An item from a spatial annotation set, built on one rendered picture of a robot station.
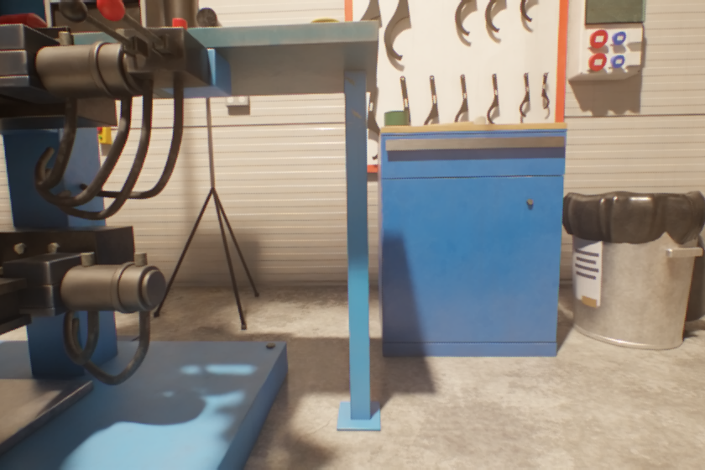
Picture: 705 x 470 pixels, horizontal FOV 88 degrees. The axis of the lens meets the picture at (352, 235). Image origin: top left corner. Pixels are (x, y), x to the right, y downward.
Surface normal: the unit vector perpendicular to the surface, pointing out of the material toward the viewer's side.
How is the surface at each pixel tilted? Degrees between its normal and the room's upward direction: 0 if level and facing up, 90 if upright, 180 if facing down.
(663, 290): 93
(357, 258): 90
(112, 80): 124
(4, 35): 90
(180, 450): 0
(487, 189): 90
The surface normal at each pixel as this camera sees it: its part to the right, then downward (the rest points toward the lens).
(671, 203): -0.50, 0.01
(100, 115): 1.00, -0.01
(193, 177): -0.04, 0.11
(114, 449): -0.02, -0.99
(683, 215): -0.65, 0.14
